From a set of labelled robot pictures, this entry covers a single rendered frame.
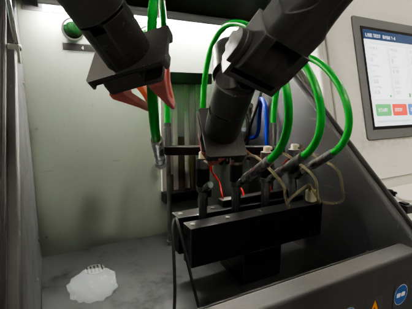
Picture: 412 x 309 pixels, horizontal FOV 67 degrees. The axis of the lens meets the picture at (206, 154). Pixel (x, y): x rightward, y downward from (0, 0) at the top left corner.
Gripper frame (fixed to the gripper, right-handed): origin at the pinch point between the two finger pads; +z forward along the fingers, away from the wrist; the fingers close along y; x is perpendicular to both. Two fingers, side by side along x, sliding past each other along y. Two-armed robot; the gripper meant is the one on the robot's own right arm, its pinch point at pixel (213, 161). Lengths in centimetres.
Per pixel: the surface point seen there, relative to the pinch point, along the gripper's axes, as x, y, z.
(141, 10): 11.2, 43.1, -4.0
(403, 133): -62, 15, 14
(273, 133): -19.9, 14.5, 10.6
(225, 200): -4.9, -1.1, 14.1
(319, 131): -17.9, -0.2, -8.2
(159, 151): 10.3, -2.4, -7.3
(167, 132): 6.4, 18.7, 14.0
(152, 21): 10.7, 7.5, -23.3
